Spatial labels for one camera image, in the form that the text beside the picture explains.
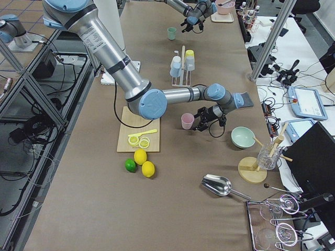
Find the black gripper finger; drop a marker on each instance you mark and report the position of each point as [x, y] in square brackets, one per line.
[186, 26]
[202, 125]
[201, 26]
[199, 112]

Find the pink plastic cup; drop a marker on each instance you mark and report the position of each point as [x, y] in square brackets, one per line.
[187, 120]

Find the green plastic cup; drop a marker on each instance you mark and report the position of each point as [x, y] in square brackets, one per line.
[171, 33]

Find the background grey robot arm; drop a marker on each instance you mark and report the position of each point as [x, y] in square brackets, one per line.
[11, 28]

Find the yellow plastic cup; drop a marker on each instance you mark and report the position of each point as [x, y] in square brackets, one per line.
[189, 53]

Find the grey plastic cup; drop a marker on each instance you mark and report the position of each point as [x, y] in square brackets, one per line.
[189, 63]

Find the white plastic cup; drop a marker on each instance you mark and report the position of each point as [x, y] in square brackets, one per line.
[175, 59]

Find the blue plastic cup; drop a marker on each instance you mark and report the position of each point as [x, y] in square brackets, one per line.
[175, 70]

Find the beige plastic tray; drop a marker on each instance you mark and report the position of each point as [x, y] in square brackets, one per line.
[218, 18]

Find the pink bowl with ice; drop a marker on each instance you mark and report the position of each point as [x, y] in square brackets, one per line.
[225, 7]

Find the mint green bowl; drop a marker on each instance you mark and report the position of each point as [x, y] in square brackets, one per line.
[242, 137]

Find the grey folded cloth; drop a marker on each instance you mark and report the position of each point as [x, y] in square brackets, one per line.
[246, 100]

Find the lemon slice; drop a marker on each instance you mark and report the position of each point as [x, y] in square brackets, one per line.
[144, 142]
[133, 140]

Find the metal scoop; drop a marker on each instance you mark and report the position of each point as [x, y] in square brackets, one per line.
[221, 186]

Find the wooden mug tree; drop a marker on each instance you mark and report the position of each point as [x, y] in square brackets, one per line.
[254, 169]

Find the whole yellow lemon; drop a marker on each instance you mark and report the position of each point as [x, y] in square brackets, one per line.
[148, 169]
[140, 156]

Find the clear glass mug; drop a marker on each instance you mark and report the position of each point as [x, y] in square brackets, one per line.
[265, 161]

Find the wooden cutting board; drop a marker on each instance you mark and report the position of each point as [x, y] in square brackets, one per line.
[134, 120]

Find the green lime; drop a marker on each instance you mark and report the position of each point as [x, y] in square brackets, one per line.
[130, 165]

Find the blue teach pendant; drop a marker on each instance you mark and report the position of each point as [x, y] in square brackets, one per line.
[298, 127]
[306, 103]

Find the black monitor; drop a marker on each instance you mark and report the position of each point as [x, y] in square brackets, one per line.
[313, 161]

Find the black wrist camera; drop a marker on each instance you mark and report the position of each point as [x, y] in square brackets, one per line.
[222, 121]

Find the white wire cup holder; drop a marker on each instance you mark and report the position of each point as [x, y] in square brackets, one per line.
[185, 77]

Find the aluminium frame post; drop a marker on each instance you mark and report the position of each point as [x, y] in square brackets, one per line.
[275, 31]

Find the wire glass rack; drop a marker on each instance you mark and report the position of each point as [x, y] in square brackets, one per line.
[271, 226]

